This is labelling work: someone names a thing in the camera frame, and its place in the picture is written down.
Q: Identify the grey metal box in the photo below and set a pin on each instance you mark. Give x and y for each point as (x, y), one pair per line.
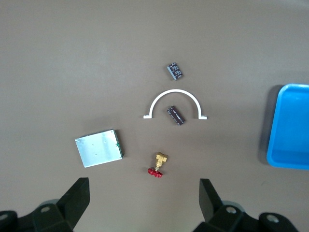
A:
(99, 148)

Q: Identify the blue plastic tray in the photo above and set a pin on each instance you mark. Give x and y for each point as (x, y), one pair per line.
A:
(289, 125)

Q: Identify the small black connector block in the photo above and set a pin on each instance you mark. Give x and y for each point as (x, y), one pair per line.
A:
(175, 70)

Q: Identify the dark brown cylindrical capacitor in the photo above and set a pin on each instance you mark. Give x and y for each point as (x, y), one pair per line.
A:
(176, 116)

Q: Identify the white half-round pipe clamp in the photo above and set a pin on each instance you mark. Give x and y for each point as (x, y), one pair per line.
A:
(177, 91)

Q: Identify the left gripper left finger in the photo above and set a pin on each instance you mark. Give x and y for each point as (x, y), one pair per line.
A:
(70, 207)

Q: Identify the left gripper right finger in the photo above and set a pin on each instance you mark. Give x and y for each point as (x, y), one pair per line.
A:
(217, 215)

